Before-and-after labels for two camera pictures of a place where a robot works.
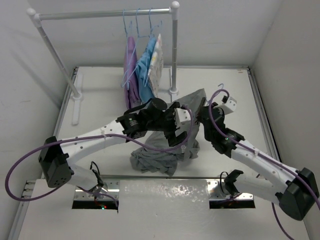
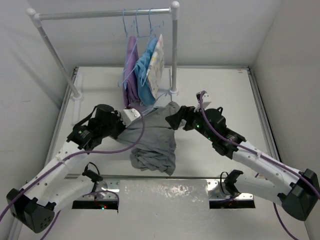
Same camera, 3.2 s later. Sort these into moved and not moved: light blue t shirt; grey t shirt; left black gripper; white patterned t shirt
Moved: grey t shirt; left black gripper
Not moved: light blue t shirt; white patterned t shirt
